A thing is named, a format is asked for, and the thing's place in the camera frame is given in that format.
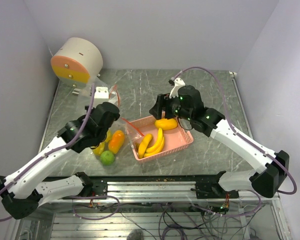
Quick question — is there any clear zip bag red zipper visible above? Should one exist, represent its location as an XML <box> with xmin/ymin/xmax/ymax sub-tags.
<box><xmin>71</xmin><ymin>76</ymin><xmax>131</xmax><ymax>167</ymax></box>

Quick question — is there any yellow starfruit slice toy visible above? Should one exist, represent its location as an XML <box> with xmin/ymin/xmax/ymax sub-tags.
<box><xmin>90</xmin><ymin>130</ymin><xmax>112</xmax><ymax>156</ymax></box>

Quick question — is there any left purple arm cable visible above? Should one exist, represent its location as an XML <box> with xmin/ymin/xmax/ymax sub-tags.
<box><xmin>0</xmin><ymin>82</ymin><xmax>96</xmax><ymax>223</ymax></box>

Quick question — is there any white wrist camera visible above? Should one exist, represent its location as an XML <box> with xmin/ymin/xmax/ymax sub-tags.
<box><xmin>168</xmin><ymin>77</ymin><xmax>186</xmax><ymax>99</ymax></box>
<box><xmin>93</xmin><ymin>86</ymin><xmax>109</xmax><ymax>107</ymax></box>

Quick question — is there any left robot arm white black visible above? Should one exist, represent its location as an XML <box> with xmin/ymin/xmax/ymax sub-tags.
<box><xmin>0</xmin><ymin>102</ymin><xmax>120</xmax><ymax>220</ymax></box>

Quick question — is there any white metal latch piece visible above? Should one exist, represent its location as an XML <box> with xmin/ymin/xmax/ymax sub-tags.
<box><xmin>72</xmin><ymin>88</ymin><xmax>80</xmax><ymax>96</ymax></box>

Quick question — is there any round cream drawer box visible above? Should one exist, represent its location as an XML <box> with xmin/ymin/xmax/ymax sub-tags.
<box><xmin>50</xmin><ymin>37</ymin><xmax>104</xmax><ymax>89</ymax></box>

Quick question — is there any yellow toy banana bunch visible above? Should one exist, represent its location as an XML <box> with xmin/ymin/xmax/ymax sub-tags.
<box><xmin>137</xmin><ymin>127</ymin><xmax>165</xmax><ymax>159</ymax></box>

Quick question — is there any yellow toy mango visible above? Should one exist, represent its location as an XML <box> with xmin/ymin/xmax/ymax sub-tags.
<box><xmin>108</xmin><ymin>130</ymin><xmax>125</xmax><ymax>155</ymax></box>

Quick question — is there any aluminium mounting rail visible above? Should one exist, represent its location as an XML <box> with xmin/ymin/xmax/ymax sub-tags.
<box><xmin>34</xmin><ymin>179</ymin><xmax>281</xmax><ymax>201</ymax></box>

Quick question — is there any pink plastic basket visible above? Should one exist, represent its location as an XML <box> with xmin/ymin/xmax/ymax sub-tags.
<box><xmin>126</xmin><ymin>116</ymin><xmax>194</xmax><ymax>163</ymax></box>

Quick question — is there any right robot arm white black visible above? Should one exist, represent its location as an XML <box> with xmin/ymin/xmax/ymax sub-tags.
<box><xmin>149</xmin><ymin>85</ymin><xmax>290</xmax><ymax>198</ymax></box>

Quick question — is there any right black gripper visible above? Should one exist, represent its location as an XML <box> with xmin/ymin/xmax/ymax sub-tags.
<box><xmin>149</xmin><ymin>91</ymin><xmax>193</xmax><ymax>122</ymax></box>

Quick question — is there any green round toy fruit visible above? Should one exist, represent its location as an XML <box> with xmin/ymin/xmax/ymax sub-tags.
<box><xmin>100</xmin><ymin>150</ymin><xmax>115</xmax><ymax>166</ymax></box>

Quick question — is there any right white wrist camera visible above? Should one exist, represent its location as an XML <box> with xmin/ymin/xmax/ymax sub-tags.
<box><xmin>168</xmin><ymin>77</ymin><xmax>186</xmax><ymax>99</ymax></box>

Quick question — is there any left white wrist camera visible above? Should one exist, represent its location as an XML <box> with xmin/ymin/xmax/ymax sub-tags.
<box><xmin>93</xmin><ymin>86</ymin><xmax>109</xmax><ymax>107</ymax></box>

